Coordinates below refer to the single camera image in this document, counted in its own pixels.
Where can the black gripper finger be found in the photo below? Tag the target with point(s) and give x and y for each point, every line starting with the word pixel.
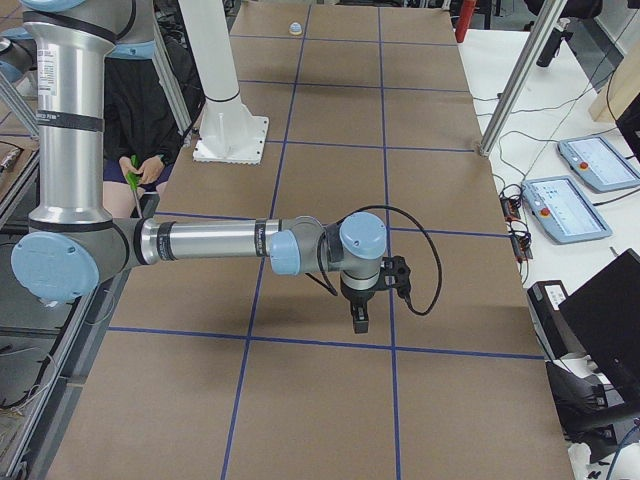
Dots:
pixel 363 319
pixel 355 311

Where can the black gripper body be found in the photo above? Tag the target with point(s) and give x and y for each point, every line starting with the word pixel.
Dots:
pixel 356 297

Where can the blue and cream bell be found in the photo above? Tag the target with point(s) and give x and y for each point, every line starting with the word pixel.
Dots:
pixel 295 29

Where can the black box with white label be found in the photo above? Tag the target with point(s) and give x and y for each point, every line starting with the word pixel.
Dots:
pixel 554 334

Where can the near blue teach pendant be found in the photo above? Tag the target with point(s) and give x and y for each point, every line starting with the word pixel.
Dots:
pixel 564 212

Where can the blue teach pendant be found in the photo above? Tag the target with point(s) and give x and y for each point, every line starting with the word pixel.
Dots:
pixel 564 212
pixel 598 163

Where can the black laptop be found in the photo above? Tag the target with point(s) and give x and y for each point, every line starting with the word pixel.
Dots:
pixel 604 315

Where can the far blue teach pendant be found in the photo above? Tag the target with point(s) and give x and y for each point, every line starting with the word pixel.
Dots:
pixel 598 163

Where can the seated person in black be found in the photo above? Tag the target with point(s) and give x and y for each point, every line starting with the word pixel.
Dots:
pixel 137 120

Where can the red cylinder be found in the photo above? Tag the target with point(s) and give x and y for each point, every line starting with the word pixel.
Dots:
pixel 466 13

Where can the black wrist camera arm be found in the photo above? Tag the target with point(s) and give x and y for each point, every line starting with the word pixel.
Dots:
pixel 395 275

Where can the small circuit board with wires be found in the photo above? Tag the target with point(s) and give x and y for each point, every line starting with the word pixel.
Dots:
pixel 511 200

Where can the white pedestal column with base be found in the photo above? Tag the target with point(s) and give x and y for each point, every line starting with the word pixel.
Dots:
pixel 228 131

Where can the green handled scissors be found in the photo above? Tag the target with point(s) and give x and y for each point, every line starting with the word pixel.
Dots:
pixel 133 181

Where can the aluminium frame post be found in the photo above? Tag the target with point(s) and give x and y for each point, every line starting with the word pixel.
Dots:
pixel 547 18

